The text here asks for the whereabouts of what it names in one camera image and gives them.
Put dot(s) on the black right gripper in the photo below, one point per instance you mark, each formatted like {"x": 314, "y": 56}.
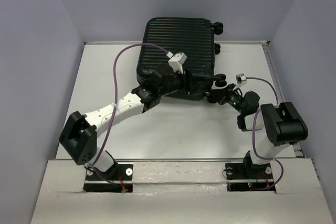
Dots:
{"x": 221, "y": 95}

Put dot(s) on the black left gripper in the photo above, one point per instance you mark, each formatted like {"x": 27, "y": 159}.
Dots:
{"x": 191, "y": 86}

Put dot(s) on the black hard-shell suitcase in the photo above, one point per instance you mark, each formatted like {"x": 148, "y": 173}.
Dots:
{"x": 192, "y": 36}

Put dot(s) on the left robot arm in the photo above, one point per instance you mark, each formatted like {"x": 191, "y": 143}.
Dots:
{"x": 81, "y": 131}

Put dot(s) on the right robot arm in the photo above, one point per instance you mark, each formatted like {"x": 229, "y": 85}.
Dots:
{"x": 274, "y": 128}

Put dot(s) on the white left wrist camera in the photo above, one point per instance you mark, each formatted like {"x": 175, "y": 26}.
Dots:
{"x": 176, "y": 61}

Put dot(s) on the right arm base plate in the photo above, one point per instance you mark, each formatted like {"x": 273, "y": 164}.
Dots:
{"x": 241, "y": 179}

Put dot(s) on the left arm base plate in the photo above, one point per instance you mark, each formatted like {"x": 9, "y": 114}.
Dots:
{"x": 119, "y": 182}

